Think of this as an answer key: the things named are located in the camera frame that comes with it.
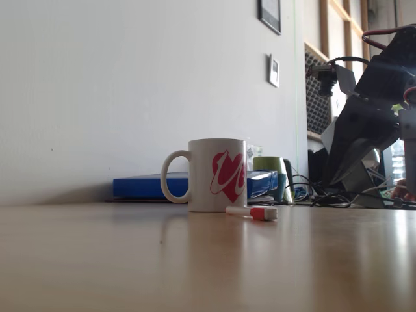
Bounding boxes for small white wall frame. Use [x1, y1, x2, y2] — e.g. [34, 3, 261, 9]
[267, 53, 281, 88]

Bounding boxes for wooden shelf frame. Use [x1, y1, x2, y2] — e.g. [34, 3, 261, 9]
[304, 0, 372, 68]

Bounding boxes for blue flat box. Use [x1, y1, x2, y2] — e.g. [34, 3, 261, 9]
[112, 171, 279, 200]

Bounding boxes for white marker pen red cap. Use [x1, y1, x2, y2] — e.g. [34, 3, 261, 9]
[225, 205, 280, 222]

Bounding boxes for dark acoustic foam panel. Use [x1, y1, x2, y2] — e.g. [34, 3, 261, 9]
[304, 48, 333, 133]

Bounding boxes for white mug red heart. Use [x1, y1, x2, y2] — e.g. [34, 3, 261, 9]
[161, 138, 248, 214]

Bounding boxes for black picture frame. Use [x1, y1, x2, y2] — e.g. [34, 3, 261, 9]
[257, 0, 282, 36]

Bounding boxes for green cup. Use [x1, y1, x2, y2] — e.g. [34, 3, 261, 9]
[252, 156, 294, 203]

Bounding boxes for small gripper camera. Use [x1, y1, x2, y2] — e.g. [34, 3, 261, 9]
[307, 62, 357, 98]

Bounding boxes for black cable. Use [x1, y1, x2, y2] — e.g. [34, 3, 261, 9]
[310, 190, 357, 209]

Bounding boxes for grey metal post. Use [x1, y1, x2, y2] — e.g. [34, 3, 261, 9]
[398, 109, 416, 196]

